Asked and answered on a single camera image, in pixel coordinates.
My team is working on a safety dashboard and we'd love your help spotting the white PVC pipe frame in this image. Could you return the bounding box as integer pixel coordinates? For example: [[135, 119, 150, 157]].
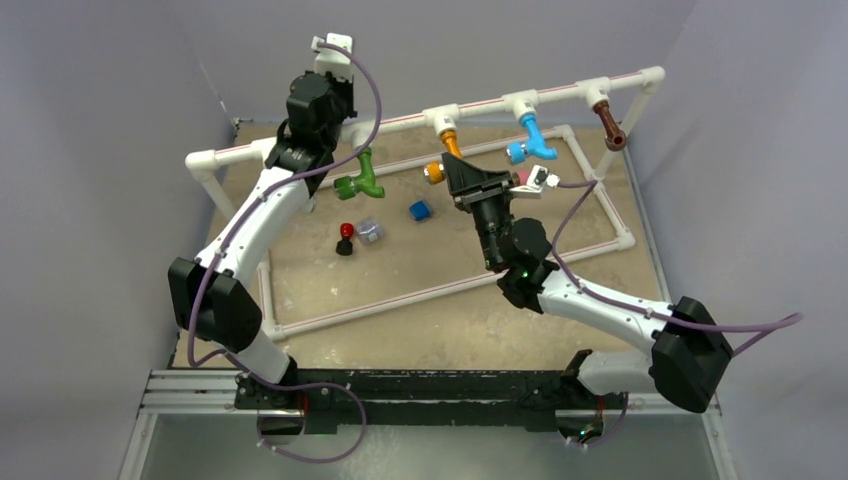
[[185, 66, 666, 341]]

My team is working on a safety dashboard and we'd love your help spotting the brown water faucet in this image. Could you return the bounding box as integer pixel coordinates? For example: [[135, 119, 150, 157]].
[[592, 100, 628, 152]]

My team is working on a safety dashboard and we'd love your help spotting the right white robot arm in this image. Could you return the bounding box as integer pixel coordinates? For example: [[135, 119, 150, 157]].
[[440, 153, 733, 413]]

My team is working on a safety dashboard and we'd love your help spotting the red black knob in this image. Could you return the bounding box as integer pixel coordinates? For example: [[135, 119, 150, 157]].
[[335, 222, 355, 256]]

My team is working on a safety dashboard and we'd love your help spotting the blue cube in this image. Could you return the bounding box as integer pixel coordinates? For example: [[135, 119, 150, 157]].
[[408, 200, 433, 222]]

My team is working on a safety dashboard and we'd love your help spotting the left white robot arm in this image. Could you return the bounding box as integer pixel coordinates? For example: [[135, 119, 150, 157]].
[[167, 71, 357, 409]]

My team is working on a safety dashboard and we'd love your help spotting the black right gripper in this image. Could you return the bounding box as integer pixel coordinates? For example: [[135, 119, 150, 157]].
[[438, 155, 514, 271]]

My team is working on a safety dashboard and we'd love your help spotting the orange water faucet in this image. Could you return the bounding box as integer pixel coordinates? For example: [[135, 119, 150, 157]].
[[423, 129, 463, 185]]

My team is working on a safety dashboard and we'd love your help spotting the aluminium extrusion frame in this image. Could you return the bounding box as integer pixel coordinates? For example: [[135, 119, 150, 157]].
[[118, 369, 237, 479]]

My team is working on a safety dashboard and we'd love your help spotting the green water faucet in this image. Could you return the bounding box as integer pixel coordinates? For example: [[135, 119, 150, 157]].
[[333, 147, 385, 201]]

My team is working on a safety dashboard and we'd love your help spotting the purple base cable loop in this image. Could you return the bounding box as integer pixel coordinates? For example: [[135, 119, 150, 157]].
[[256, 380, 370, 466]]

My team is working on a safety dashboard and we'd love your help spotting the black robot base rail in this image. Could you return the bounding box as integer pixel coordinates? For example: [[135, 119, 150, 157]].
[[234, 368, 624, 435]]

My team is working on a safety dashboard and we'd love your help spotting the clear plastic small box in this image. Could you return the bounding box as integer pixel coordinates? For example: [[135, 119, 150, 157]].
[[354, 216, 385, 245]]

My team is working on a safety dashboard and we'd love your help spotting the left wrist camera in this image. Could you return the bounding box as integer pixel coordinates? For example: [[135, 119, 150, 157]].
[[310, 33, 354, 82]]

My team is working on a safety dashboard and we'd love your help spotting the blue water faucet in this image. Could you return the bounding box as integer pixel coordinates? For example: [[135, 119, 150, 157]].
[[505, 113, 558, 165]]

